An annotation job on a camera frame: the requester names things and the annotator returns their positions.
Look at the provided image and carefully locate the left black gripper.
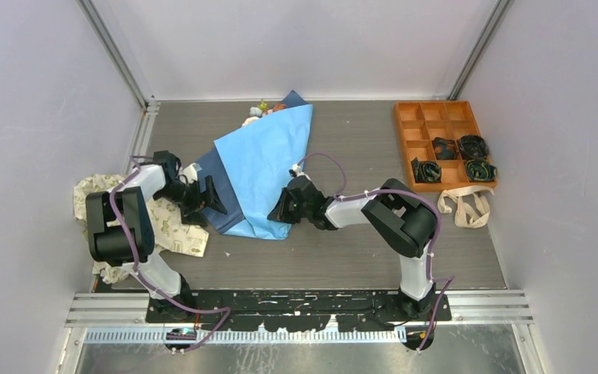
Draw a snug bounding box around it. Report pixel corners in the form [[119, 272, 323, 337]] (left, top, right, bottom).
[[155, 175, 227, 227]]

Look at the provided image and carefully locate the blue wrapping paper sheet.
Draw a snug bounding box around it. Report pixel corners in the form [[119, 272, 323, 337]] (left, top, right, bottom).
[[196, 90, 313, 240]]

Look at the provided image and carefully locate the orange rose stem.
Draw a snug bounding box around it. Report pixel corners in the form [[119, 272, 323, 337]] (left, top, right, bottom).
[[267, 103, 287, 115]]

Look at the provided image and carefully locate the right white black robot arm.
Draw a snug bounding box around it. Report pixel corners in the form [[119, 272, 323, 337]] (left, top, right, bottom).
[[268, 175, 441, 320]]

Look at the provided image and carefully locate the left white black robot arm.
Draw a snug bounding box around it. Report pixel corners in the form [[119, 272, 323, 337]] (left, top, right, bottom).
[[86, 150, 227, 322]]

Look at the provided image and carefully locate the cream patterned cloth bag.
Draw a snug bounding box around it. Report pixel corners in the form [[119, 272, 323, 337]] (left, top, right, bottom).
[[73, 175, 209, 258]]

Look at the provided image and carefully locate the dark ribbon roll green pattern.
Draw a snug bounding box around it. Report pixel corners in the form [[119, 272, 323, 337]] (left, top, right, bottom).
[[410, 158, 442, 184]]

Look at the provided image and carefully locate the small green circuit board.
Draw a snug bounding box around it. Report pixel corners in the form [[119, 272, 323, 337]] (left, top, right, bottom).
[[165, 327, 197, 341]]

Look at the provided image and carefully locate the orange compartment tray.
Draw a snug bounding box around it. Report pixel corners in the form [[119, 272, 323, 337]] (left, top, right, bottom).
[[393, 101, 498, 192]]

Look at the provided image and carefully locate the dark ribbon roll orange pattern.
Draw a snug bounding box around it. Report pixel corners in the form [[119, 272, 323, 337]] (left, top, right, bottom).
[[431, 137, 458, 161]]

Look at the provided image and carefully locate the beige tote bag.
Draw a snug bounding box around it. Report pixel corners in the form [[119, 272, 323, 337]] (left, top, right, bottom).
[[437, 185, 494, 229]]

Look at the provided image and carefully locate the dark ribbon roll yellow pattern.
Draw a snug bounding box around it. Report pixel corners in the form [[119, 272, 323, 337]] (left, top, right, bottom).
[[464, 160, 497, 182]]

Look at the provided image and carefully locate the black ribbon roll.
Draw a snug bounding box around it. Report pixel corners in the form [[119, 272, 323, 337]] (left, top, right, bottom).
[[457, 134, 489, 160]]

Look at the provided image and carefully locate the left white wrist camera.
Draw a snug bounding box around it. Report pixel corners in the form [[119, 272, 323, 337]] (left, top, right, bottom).
[[179, 163, 202, 185]]

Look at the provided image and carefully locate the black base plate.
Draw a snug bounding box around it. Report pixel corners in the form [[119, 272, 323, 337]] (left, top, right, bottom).
[[145, 290, 452, 332]]

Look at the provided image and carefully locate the aluminium front rail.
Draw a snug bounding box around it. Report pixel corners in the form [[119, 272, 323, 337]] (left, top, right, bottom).
[[65, 290, 534, 346]]

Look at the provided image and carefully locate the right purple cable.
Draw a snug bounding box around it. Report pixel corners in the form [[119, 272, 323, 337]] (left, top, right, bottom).
[[297, 152, 457, 354]]

